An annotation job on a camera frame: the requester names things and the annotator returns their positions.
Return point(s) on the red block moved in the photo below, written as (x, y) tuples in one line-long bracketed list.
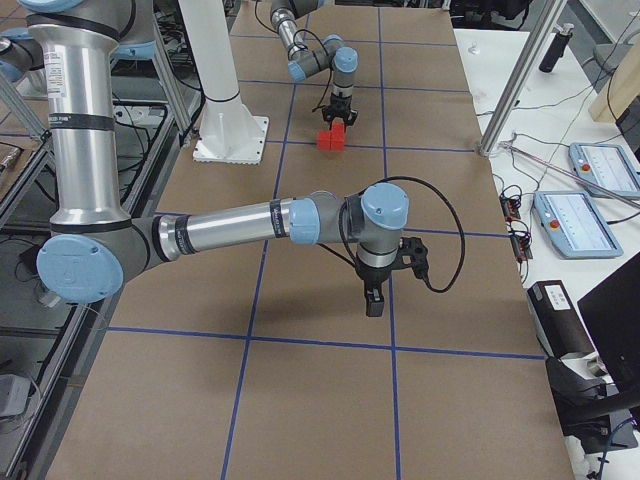
[(324, 140), (337, 141)]

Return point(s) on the teach pendant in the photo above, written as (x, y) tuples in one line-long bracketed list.
[(574, 226), (606, 165)]

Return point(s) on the black label printer box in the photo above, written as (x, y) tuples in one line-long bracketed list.
[(558, 326)]

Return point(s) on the second grey blue robot arm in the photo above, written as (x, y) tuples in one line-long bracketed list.
[(366, 225)]

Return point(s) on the brown paper table mat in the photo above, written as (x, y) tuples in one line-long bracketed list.
[(259, 362)]

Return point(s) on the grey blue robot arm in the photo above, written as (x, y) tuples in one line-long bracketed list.
[(315, 45)]

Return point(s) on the aluminium frame post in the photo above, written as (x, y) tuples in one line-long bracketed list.
[(523, 67)]

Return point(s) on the small orange circuit board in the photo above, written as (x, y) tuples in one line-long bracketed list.
[(510, 200)]

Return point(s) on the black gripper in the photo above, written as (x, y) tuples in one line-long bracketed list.
[(339, 105)]

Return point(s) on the black cylinder handle tool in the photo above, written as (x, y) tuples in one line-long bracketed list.
[(557, 47)]

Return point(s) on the black monitor right edge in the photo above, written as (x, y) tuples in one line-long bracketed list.
[(610, 312)]

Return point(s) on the teach pendant far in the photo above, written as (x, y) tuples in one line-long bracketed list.
[(606, 165)]

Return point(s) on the teach pendant near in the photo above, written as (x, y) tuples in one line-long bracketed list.
[(574, 226)]

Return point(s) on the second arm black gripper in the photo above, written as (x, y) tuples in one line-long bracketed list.
[(373, 275)]

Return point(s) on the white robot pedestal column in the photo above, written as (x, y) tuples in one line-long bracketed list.
[(207, 30)]

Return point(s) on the wooden board right edge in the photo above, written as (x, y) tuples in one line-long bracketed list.
[(622, 87)]

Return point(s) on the aluminium frame rack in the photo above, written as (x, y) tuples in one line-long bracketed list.
[(116, 121)]

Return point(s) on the grey office chair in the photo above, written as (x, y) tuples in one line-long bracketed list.
[(609, 56)]

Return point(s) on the red block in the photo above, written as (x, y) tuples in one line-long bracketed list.
[(337, 128)]

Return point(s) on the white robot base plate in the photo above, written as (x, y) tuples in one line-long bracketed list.
[(223, 141)]

